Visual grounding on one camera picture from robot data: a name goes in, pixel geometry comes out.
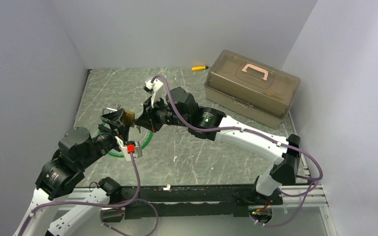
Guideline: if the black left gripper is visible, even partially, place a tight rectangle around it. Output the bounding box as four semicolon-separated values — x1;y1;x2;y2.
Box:
78;110;131;169

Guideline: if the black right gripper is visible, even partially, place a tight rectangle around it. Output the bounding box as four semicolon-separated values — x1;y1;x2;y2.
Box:
134;95;189;134

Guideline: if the silver key bunch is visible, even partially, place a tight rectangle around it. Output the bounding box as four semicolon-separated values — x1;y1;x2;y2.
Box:
103;105;121;113

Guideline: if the green cable lock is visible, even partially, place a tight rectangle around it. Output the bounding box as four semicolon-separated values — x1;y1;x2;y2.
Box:
108;131;153;158

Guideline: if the brass padlock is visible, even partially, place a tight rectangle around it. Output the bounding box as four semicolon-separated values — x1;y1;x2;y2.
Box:
122;110;135;127

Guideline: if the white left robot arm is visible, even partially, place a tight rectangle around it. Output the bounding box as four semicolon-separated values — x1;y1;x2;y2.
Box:
15;109;135;236

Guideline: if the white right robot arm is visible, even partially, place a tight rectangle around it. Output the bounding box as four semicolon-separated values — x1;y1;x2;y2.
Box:
135;87;301;204

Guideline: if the yellow screwdriver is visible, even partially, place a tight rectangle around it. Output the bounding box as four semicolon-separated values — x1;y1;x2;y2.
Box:
191;66;209;71

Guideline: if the translucent brown toolbox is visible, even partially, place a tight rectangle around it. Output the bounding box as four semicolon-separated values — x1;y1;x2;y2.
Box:
204;50;301;128

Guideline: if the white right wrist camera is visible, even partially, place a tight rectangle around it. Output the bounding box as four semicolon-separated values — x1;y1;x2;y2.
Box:
144;79;164;108

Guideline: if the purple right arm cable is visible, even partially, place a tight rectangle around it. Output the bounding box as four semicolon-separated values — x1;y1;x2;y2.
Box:
150;74;324;228

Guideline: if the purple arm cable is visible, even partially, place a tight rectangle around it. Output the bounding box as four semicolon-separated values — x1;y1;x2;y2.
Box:
150;74;324;228
18;151;159;236

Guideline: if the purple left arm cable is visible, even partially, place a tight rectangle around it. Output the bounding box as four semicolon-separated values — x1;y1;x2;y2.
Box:
18;151;159;236

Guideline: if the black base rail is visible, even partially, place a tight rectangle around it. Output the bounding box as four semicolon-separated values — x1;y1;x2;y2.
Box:
89;184;284;219

